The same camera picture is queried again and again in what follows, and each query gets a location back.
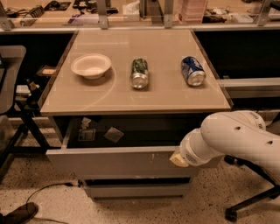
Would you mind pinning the crumpled paper scrap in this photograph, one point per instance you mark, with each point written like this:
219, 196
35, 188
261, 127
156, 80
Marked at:
85, 123

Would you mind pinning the black power strip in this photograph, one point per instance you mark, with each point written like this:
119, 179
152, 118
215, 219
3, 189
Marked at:
37, 11

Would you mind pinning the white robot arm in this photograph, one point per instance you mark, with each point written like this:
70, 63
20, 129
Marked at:
240, 134

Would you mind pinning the grey top drawer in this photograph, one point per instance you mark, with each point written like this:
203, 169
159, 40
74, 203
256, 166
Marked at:
151, 162

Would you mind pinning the white foam bowl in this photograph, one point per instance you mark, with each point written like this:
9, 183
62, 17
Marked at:
91, 66

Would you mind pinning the blue bordered paper card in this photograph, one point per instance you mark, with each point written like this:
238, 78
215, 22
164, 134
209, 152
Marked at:
86, 135

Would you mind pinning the yellow foam padded gripper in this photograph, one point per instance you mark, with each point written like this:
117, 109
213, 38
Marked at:
188, 153

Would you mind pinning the white square paper napkin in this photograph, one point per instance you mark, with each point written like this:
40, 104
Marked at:
114, 135

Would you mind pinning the black shoe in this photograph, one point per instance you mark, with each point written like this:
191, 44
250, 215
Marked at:
21, 215

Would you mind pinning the grey cabinet with glass top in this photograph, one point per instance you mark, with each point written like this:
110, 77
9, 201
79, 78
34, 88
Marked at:
152, 71

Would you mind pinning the white tissue box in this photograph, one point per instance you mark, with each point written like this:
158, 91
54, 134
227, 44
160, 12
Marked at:
131, 11

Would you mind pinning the grey side table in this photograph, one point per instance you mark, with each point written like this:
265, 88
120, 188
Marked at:
11, 60

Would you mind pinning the grey office chair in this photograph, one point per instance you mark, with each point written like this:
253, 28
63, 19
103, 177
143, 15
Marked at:
253, 186

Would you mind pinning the blue soda can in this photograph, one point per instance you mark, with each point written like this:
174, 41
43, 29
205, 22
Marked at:
192, 71

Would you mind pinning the pink plastic bin stack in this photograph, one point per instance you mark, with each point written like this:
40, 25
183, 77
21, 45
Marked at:
191, 11

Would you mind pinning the green soda can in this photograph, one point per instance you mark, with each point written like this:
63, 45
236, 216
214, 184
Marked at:
139, 77

